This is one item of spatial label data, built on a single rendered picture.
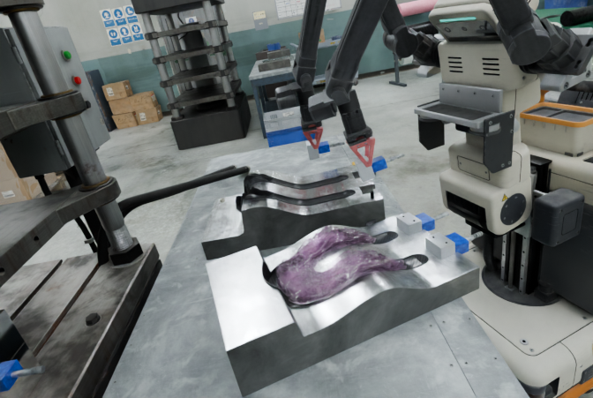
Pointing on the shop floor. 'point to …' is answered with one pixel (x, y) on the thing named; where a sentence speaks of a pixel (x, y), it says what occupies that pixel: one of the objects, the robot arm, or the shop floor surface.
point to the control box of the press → (52, 144)
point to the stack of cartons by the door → (131, 105)
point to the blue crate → (285, 136)
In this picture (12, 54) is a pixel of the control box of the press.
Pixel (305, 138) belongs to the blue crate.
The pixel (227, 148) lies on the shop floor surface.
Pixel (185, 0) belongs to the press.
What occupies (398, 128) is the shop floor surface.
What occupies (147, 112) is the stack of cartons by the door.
